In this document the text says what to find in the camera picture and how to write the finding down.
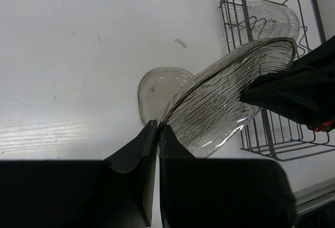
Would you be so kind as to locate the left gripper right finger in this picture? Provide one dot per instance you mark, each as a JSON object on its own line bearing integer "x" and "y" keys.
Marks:
{"x": 225, "y": 192}

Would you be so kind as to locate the smoky plate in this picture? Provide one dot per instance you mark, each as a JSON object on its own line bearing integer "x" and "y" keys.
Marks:
{"x": 156, "y": 88}
{"x": 207, "y": 112}

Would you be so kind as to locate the aluminium rail front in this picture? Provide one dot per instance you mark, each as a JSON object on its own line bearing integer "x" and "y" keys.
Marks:
{"x": 314, "y": 197}

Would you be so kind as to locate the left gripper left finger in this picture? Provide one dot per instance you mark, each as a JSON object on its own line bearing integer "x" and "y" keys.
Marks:
{"x": 114, "y": 192}

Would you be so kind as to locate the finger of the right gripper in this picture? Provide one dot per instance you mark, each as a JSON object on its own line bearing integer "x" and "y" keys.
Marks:
{"x": 304, "y": 93}

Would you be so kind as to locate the metal wire dish rack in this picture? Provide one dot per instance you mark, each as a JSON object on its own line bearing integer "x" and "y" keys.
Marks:
{"x": 270, "y": 134}

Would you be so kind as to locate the clear plate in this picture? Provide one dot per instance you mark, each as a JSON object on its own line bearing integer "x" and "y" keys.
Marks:
{"x": 269, "y": 20}
{"x": 234, "y": 32}

